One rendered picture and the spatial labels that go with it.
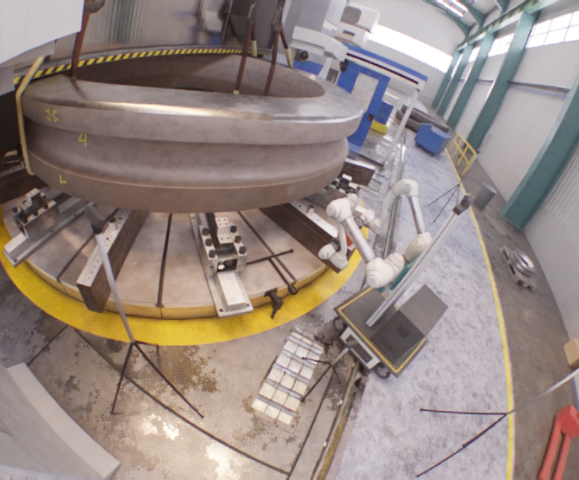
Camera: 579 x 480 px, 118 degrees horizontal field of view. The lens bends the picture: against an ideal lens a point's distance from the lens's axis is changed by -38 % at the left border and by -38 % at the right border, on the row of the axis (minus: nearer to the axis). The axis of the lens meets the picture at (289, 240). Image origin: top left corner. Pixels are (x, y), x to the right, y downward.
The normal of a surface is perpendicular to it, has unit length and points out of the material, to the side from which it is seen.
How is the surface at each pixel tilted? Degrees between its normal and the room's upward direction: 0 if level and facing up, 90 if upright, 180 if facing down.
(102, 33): 90
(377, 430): 0
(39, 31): 90
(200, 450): 0
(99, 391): 0
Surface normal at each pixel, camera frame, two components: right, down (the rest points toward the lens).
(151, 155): 0.16, 0.69
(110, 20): 0.90, 0.43
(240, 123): 0.40, 0.69
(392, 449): 0.26, -0.72
